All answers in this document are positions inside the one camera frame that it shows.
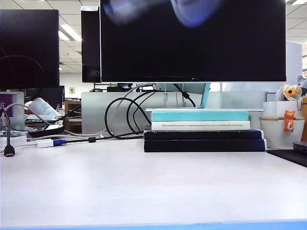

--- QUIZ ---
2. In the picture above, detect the black AOC monitor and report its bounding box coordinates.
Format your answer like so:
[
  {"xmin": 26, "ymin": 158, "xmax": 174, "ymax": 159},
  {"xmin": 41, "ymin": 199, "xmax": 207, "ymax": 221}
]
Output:
[{"xmin": 99, "ymin": 0, "xmax": 287, "ymax": 83}]

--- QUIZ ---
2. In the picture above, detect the white charging cable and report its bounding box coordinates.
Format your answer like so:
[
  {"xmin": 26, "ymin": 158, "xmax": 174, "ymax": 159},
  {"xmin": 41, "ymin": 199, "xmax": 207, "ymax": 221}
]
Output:
[{"xmin": 103, "ymin": 0, "xmax": 225, "ymax": 29}]

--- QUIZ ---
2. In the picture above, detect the frosted desk partition panel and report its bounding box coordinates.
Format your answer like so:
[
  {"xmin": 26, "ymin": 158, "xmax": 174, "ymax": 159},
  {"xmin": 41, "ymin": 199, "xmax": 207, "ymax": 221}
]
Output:
[{"xmin": 81, "ymin": 91, "xmax": 268, "ymax": 135}]

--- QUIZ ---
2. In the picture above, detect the black monitor seen edge-on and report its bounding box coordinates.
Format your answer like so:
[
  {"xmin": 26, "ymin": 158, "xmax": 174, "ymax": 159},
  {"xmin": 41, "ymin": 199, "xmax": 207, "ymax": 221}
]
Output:
[{"xmin": 80, "ymin": 6, "xmax": 102, "ymax": 83}]

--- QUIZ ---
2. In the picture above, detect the white video adapter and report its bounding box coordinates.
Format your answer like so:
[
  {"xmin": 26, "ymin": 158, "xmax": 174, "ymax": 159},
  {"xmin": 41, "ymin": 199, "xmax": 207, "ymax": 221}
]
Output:
[{"xmin": 35, "ymin": 138, "xmax": 54, "ymax": 148}]

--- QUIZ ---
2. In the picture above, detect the white neuroscience book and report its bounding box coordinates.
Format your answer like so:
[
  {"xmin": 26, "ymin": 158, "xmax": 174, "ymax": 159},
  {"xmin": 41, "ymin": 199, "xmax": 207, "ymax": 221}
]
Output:
[{"xmin": 151, "ymin": 120, "xmax": 251, "ymax": 131}]

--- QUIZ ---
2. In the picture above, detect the white hanging cable tag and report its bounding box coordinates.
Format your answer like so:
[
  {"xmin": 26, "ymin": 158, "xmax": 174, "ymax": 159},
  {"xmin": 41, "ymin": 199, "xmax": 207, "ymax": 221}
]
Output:
[{"xmin": 162, "ymin": 82, "xmax": 169, "ymax": 104}]

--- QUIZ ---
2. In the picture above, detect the white cardboard box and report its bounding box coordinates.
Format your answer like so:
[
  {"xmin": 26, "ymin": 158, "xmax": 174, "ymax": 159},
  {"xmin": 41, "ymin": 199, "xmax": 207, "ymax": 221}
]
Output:
[{"xmin": 261, "ymin": 100, "xmax": 304, "ymax": 118}]

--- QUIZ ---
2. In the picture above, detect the black HDMI cable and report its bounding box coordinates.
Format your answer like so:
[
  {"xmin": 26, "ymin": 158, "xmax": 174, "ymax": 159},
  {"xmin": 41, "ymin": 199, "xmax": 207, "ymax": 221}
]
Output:
[{"xmin": 0, "ymin": 109, "xmax": 16, "ymax": 158}]

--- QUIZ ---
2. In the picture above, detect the stack of magazines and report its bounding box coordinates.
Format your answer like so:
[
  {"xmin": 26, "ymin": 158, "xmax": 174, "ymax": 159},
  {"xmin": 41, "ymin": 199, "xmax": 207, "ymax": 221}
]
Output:
[{"xmin": 24, "ymin": 114, "xmax": 64, "ymax": 126}]

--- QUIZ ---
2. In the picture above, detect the grey plush toy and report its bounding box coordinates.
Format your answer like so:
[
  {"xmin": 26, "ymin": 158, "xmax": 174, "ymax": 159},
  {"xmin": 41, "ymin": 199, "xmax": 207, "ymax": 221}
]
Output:
[{"xmin": 296, "ymin": 75, "xmax": 307, "ymax": 97}]

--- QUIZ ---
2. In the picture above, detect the white ceramic cup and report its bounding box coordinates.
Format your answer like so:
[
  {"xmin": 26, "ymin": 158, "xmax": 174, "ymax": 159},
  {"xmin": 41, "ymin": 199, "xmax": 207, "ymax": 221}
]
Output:
[{"xmin": 259, "ymin": 118, "xmax": 306, "ymax": 150}]

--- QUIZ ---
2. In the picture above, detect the grey cable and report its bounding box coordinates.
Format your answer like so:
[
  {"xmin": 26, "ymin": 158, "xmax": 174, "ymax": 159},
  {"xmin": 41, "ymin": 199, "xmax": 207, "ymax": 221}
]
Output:
[{"xmin": 3, "ymin": 103, "xmax": 52, "ymax": 127}]

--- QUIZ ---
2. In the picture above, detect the teal book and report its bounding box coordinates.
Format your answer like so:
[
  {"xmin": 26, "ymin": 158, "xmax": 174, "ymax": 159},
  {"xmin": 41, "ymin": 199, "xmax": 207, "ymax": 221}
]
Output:
[{"xmin": 151, "ymin": 110, "xmax": 250, "ymax": 122}]

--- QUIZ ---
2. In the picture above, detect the white printed paper roll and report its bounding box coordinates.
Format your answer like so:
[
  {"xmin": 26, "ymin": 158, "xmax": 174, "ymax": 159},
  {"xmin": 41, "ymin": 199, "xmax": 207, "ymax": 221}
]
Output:
[{"xmin": 28, "ymin": 97, "xmax": 61, "ymax": 119}]

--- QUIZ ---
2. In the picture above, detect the orange cat figurine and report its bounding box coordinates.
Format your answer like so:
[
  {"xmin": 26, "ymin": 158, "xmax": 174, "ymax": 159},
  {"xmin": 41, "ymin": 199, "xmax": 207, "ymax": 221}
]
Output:
[{"xmin": 283, "ymin": 109, "xmax": 296, "ymax": 133}]

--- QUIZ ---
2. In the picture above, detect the brown wooden cabinet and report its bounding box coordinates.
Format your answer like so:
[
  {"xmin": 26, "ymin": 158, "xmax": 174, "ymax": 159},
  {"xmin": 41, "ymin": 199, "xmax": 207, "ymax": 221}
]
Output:
[{"xmin": 64, "ymin": 100, "xmax": 82, "ymax": 134}]

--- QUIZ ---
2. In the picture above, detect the silver and teal monitor stand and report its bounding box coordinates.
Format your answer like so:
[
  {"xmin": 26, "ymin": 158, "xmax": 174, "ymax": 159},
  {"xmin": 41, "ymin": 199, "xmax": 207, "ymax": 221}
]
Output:
[{"xmin": 144, "ymin": 82, "xmax": 265, "ymax": 113}]

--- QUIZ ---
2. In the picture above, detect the grey-white monitor cable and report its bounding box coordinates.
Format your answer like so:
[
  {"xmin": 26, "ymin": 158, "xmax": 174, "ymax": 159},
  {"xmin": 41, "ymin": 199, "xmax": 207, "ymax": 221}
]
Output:
[{"xmin": 63, "ymin": 82, "xmax": 154, "ymax": 138}]

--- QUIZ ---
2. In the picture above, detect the small distant black monitor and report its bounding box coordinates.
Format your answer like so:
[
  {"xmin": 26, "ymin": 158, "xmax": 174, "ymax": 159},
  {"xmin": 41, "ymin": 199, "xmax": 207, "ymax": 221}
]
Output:
[{"xmin": 24, "ymin": 85, "xmax": 65, "ymax": 110}]

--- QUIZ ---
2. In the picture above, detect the fluorescent ceiling light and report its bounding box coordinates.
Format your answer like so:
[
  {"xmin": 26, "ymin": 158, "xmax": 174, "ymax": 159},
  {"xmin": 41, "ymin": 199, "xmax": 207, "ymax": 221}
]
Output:
[{"xmin": 58, "ymin": 23, "xmax": 83, "ymax": 42}]

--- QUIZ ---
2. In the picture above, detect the straw hat sunflower charm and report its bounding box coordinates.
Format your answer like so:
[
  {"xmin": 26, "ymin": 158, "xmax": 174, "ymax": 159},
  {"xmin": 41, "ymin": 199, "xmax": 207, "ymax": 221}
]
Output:
[{"xmin": 280, "ymin": 83, "xmax": 304, "ymax": 111}]

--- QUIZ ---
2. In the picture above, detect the black round tray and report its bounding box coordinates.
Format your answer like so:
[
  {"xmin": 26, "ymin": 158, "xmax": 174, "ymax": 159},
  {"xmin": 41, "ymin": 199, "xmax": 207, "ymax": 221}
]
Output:
[{"xmin": 28, "ymin": 124, "xmax": 66, "ymax": 138}]

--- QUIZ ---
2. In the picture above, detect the silver framed purple display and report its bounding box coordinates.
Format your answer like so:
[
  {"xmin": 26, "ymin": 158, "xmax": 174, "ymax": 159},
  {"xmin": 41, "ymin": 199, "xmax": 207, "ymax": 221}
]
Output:
[{"xmin": 0, "ymin": 91, "xmax": 25, "ymax": 131}]

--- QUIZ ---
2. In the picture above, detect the black mouse pad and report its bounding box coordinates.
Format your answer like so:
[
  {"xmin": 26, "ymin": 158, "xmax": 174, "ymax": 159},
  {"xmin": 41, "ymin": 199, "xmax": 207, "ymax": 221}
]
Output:
[{"xmin": 266, "ymin": 149, "xmax": 307, "ymax": 168}]

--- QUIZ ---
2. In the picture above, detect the black looped cable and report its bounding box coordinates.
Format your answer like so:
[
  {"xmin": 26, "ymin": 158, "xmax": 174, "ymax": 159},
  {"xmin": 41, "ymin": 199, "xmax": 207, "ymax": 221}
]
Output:
[
  {"xmin": 126, "ymin": 91, "xmax": 157, "ymax": 135},
  {"xmin": 104, "ymin": 90, "xmax": 157, "ymax": 140}
]

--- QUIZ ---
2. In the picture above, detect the black monitor power cable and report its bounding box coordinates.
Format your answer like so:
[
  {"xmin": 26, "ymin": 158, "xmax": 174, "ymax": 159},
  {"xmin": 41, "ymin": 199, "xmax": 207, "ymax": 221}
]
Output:
[{"xmin": 173, "ymin": 82, "xmax": 197, "ymax": 108}]

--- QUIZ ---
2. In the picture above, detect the wooden cup lid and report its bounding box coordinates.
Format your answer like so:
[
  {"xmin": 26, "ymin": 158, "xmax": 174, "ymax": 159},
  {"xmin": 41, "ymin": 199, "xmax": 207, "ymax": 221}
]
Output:
[{"xmin": 259, "ymin": 115, "xmax": 306, "ymax": 121}]

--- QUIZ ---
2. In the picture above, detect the black neighbouring monitor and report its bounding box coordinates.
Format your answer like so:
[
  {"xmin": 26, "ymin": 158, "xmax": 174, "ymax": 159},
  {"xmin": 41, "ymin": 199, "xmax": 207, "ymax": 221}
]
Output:
[{"xmin": 0, "ymin": 9, "xmax": 60, "ymax": 90}]

